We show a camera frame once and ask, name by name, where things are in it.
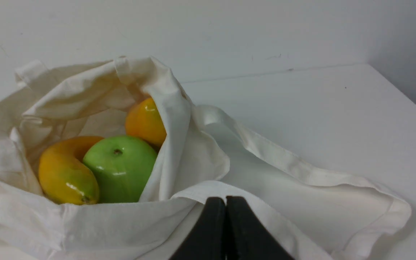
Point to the green apple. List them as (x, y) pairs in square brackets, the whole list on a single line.
[(122, 166)]

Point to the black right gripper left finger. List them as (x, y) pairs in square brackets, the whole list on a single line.
[(205, 240)]

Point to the orange fruit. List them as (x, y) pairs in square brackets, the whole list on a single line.
[(143, 121)]

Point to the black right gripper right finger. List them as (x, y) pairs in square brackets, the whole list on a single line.
[(246, 237)]

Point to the yellow-green mango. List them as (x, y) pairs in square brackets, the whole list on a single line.
[(62, 175)]

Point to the white cloth bag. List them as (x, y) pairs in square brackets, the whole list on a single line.
[(91, 99)]

